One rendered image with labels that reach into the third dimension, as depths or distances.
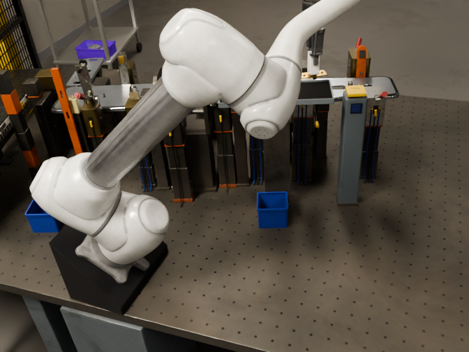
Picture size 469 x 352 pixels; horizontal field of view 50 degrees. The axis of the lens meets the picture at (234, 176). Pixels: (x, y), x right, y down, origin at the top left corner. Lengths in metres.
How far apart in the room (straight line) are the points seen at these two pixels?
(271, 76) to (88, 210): 0.62
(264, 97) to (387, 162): 1.20
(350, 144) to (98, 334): 1.05
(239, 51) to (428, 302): 0.98
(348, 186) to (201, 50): 1.02
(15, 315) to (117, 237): 1.40
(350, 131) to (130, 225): 0.80
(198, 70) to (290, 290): 0.84
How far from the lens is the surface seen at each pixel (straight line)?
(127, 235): 1.43
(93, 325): 1.74
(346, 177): 1.84
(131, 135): 1.19
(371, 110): 1.89
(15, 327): 2.71
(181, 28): 1.01
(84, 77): 1.95
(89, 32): 5.28
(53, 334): 2.06
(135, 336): 1.67
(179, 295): 1.64
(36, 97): 2.25
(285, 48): 1.18
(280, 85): 1.07
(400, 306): 1.62
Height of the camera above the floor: 1.93
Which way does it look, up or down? 36 degrees down
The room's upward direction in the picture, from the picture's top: 5 degrees counter-clockwise
